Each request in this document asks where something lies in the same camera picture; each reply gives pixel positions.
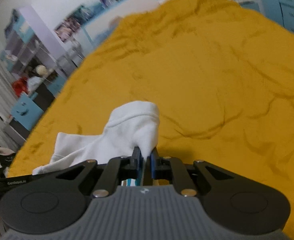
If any mustard yellow bed duvet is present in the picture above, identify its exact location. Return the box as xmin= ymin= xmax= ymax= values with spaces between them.
xmin=8 ymin=0 xmax=294 ymax=239

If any white small garment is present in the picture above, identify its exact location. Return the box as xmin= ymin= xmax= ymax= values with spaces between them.
xmin=32 ymin=101 xmax=160 ymax=175

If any lavender shelf unit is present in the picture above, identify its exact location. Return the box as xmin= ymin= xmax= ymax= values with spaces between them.
xmin=0 ymin=6 xmax=77 ymax=96

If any blue drawer cabinet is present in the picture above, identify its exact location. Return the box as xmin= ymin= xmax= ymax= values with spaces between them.
xmin=11 ymin=93 xmax=44 ymax=131

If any blue bedside table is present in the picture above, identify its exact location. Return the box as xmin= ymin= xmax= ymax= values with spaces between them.
xmin=233 ymin=0 xmax=261 ymax=12

